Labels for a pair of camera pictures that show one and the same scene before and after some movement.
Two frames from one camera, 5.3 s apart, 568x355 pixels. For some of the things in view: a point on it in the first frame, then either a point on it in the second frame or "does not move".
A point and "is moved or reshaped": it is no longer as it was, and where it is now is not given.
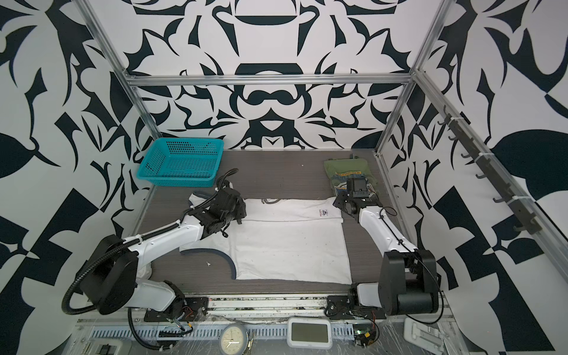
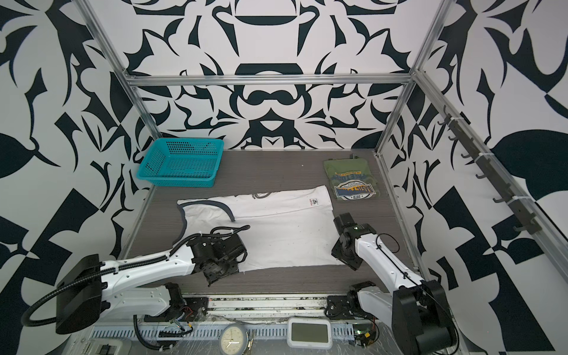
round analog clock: [232, 339] does not move
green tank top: [339, 171] does not move
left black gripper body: [240, 213] to [228, 268]
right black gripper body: [343, 201] to [345, 258]
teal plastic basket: [182, 162] does not move
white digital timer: [309, 333] does not move
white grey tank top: [299, 239] is moved or reshaped
